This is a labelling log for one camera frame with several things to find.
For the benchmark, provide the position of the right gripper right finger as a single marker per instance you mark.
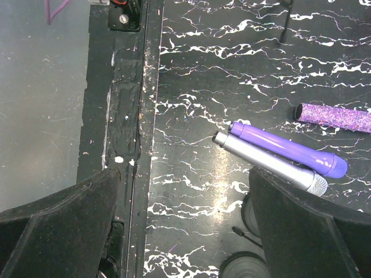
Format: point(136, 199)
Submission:
point(307, 236)

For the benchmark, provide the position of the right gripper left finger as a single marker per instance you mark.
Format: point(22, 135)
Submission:
point(63, 234)

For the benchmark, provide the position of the glitter purple microphone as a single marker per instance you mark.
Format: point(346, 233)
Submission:
point(342, 118)

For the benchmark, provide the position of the black tripod mic stand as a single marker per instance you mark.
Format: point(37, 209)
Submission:
point(288, 5)

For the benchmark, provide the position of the black round-base stand left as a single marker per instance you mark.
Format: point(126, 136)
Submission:
point(248, 216)

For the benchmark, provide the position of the black round-base stand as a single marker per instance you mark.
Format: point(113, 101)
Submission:
point(248, 216)
point(244, 265)

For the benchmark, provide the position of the black round-base stand right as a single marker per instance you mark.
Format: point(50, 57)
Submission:
point(244, 265)

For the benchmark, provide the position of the silver microphone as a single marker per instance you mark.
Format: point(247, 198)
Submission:
point(306, 180)

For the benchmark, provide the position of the black tripod stand with ring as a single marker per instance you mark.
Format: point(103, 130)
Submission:
point(240, 233)

